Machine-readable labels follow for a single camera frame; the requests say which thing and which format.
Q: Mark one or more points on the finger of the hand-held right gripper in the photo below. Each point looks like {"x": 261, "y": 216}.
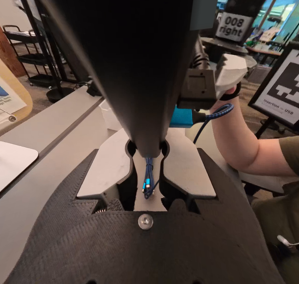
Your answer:
{"x": 231, "y": 73}

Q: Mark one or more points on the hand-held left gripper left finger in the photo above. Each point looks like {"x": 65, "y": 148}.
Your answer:
{"x": 105, "y": 169}

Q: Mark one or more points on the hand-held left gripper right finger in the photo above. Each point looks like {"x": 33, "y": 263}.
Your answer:
{"x": 189, "y": 171}

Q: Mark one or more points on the clear plastic storage box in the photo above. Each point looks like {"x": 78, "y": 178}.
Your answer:
{"x": 109, "y": 118}

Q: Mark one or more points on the black usb hub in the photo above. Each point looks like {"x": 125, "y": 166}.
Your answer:
{"x": 128, "y": 54}

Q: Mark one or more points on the person's right forearm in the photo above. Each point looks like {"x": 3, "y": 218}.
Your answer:
{"x": 233, "y": 136}

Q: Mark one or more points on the person's right hand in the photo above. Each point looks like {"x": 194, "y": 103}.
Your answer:
{"x": 230, "y": 91}

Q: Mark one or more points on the black white marker sign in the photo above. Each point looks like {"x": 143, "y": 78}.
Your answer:
{"x": 285, "y": 82}

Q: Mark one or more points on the instruction poster board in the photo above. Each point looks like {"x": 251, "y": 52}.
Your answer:
{"x": 14, "y": 92}

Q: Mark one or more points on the black rolling cart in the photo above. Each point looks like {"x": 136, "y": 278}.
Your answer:
{"x": 35, "y": 59}

